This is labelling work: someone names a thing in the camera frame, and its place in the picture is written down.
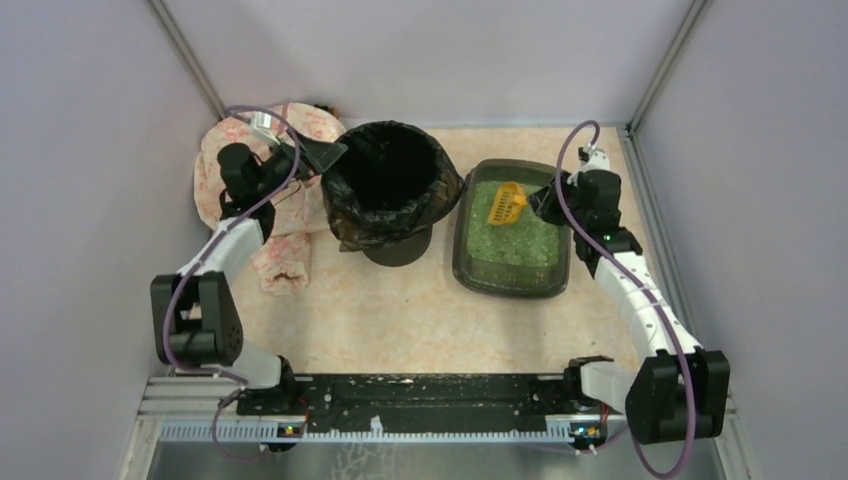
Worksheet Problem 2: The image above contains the black trash bin with bag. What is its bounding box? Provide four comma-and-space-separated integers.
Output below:
320, 120, 465, 267

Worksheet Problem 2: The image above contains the yellow litter scoop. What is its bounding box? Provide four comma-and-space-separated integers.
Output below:
487, 182, 529, 226

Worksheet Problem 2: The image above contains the dark grey litter box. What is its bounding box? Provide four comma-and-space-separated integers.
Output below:
452, 159, 571, 299

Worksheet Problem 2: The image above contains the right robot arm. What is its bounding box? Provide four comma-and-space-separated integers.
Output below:
529, 170, 730, 445

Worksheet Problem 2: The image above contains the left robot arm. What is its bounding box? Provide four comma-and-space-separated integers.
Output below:
150, 133, 347, 414

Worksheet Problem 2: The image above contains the green cat litter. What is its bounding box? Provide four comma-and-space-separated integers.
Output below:
466, 181, 561, 268

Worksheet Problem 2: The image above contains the pink patterned cloth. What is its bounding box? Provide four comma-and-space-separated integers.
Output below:
193, 103, 346, 295

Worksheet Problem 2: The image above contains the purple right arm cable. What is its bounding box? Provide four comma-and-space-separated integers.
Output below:
555, 119, 698, 480

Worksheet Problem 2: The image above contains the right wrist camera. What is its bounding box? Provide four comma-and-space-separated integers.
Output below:
578, 145, 611, 173

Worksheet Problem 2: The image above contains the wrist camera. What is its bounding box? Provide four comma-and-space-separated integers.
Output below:
578, 145, 611, 173
247, 112, 280, 147

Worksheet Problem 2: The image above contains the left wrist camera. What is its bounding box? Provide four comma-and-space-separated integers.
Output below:
247, 112, 280, 147

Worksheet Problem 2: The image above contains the aluminium frame rail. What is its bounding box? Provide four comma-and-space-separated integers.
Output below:
138, 374, 625, 445

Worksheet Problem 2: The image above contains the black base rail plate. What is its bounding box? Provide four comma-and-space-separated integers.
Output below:
236, 373, 621, 443

